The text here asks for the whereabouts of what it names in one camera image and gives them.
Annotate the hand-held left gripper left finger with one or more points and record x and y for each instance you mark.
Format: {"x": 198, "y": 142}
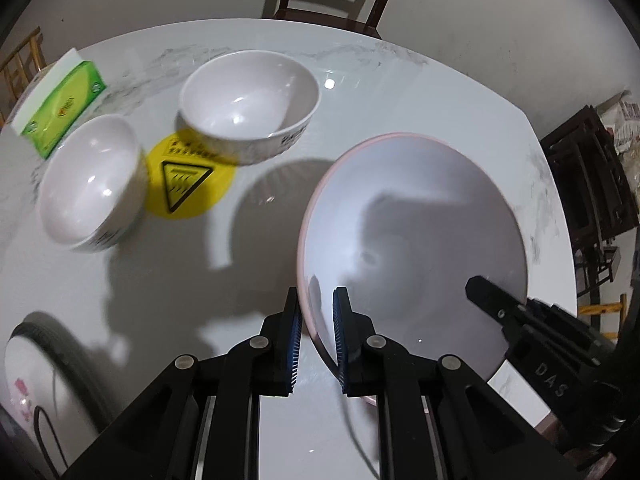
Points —
{"x": 295, "y": 345}

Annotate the white plate red flowers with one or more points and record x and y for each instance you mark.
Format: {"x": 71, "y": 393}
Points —
{"x": 75, "y": 355}

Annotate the pink bowl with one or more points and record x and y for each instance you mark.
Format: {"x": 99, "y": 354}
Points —
{"x": 425, "y": 220}

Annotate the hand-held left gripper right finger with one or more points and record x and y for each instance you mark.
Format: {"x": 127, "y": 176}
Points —
{"x": 340, "y": 340}

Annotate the stack of newspapers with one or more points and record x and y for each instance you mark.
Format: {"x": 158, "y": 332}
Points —
{"x": 627, "y": 120}

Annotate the green tissue pack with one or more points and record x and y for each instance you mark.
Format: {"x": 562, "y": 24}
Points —
{"x": 65, "y": 105}

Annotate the white bowl with yellow print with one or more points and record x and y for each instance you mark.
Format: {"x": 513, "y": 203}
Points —
{"x": 250, "y": 95}

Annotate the bamboo chair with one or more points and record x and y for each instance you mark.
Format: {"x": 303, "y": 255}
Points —
{"x": 25, "y": 57}

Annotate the dark wooden carved chair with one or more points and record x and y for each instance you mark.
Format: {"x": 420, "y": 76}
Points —
{"x": 580, "y": 160}

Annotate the round yellow warning sticker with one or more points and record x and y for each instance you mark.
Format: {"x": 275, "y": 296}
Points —
{"x": 185, "y": 180}

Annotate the dark wooden ladder-back chair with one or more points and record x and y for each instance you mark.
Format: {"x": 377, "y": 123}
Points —
{"x": 350, "y": 15}

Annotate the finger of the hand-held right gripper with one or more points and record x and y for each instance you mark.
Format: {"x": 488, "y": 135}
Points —
{"x": 495, "y": 302}

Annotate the white bowl with blue print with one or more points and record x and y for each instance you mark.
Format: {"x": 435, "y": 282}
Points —
{"x": 90, "y": 180}

